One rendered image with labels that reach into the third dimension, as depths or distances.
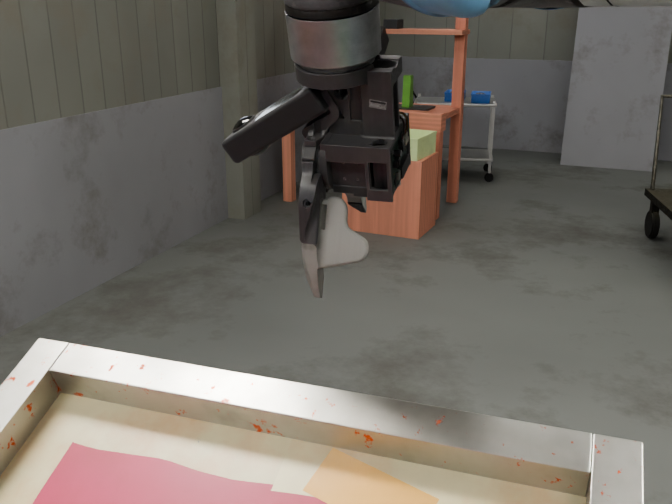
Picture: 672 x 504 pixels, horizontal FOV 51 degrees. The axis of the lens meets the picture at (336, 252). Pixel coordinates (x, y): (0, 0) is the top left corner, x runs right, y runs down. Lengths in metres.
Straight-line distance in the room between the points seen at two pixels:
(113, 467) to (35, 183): 3.72
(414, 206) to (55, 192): 2.59
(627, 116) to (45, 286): 6.33
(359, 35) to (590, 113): 8.02
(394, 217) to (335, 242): 4.95
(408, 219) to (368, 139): 4.93
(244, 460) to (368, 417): 0.12
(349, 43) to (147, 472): 0.41
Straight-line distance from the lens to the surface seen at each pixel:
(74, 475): 0.72
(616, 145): 8.54
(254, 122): 0.64
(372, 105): 0.60
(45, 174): 4.41
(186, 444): 0.69
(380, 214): 5.60
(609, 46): 8.65
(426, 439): 0.61
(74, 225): 4.62
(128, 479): 0.69
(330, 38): 0.56
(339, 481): 0.64
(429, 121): 5.92
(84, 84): 4.66
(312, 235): 0.62
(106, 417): 0.74
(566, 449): 0.61
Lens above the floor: 1.72
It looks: 19 degrees down
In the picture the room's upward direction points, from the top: straight up
